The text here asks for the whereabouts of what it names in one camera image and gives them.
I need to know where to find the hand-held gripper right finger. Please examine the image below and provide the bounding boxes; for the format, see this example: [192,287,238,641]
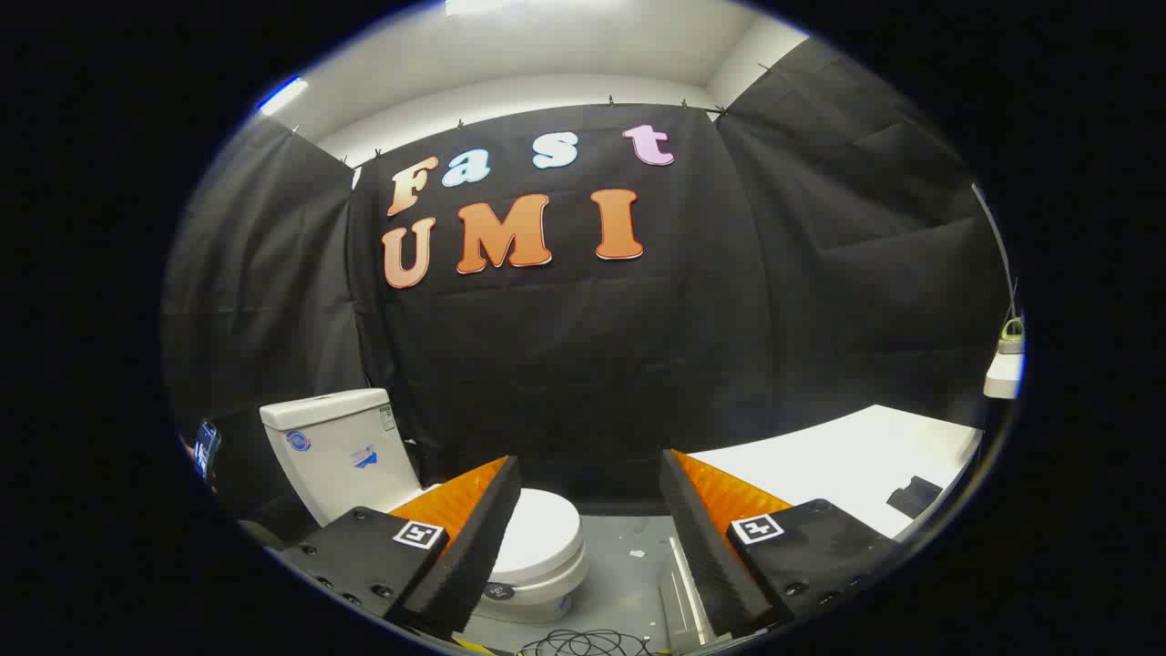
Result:
[659,448,905,641]

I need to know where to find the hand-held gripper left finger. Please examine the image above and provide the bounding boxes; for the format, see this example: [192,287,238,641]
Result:
[271,456,523,641]

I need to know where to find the white toilet lid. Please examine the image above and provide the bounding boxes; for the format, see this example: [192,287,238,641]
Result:
[504,488,584,577]

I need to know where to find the black backdrop cloth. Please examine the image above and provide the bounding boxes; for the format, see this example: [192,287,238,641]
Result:
[162,36,1014,511]

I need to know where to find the flat black item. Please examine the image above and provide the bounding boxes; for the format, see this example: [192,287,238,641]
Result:
[886,476,944,520]

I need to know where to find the smartphone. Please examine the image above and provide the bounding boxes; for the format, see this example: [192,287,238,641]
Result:
[193,419,221,481]

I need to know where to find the white shelf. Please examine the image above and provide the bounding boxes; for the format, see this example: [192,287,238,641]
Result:
[983,351,1026,400]

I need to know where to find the ceiling light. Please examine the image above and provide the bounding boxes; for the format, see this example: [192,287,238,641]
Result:
[258,77,309,117]

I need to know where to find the black cable bundle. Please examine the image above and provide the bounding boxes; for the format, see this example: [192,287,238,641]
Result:
[515,629,657,656]

